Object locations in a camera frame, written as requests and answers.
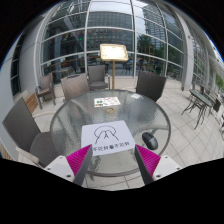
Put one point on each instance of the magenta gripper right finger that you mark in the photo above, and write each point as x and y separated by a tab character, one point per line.
152	166

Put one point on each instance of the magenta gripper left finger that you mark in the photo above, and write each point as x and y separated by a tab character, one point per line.
73	167

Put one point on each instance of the black computer mouse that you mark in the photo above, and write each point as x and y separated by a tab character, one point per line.
150	141

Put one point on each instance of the white paper mouse outline sheet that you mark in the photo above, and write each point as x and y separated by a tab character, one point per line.
107	138

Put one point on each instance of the grey wicker chair left front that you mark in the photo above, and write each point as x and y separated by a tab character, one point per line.
22	128

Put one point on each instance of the grey wicker chair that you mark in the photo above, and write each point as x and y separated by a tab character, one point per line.
97	75
46	87
22	128
74	86

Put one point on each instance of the round glass table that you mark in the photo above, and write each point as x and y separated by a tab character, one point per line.
140	113

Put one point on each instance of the small round coaster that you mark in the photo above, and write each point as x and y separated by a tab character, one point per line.
110	110

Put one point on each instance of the colourful menu card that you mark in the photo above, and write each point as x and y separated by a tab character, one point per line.
107	101

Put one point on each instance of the grey wicker chair back left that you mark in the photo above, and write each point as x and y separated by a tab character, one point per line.
74	86

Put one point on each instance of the wooden bench left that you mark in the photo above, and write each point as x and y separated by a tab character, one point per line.
31	102

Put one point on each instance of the dark wicker chair back right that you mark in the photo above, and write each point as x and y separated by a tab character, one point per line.
150	85

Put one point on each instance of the dark side table right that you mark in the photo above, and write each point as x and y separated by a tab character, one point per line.
198	100

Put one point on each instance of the grey wicker chair far left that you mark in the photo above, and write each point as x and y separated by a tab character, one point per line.
46	87

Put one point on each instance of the grey wicker chair far centre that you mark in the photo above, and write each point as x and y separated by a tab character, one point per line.
97	75

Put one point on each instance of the dark chair far right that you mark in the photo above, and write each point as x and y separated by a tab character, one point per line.
215	108

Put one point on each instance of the gold menu stand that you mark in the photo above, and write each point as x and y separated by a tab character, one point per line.
113	53

